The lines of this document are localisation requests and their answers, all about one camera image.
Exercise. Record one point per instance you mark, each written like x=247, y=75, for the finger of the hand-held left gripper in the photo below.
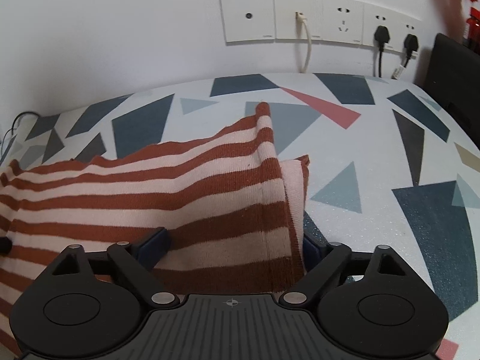
x=4, y=245

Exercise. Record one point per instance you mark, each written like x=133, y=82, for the geometric patterned bed sheet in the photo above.
x=375, y=150

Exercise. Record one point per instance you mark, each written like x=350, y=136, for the white coaxial wall plate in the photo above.
x=240, y=26

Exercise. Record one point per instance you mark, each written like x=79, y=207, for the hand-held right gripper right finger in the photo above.
x=311, y=246

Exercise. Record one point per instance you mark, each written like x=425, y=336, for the white empty wall socket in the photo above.
x=343, y=15

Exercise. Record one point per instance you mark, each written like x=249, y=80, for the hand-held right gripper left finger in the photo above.
x=153, y=245

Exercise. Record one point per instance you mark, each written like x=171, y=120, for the dark furniture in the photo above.
x=446, y=75

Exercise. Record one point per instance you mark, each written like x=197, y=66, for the white wall socket with plug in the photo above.
x=393, y=22
x=410, y=22

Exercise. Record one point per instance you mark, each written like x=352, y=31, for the rust and pink striped sweater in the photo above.
x=150, y=180

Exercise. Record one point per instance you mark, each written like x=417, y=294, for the white network wall plate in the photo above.
x=287, y=26

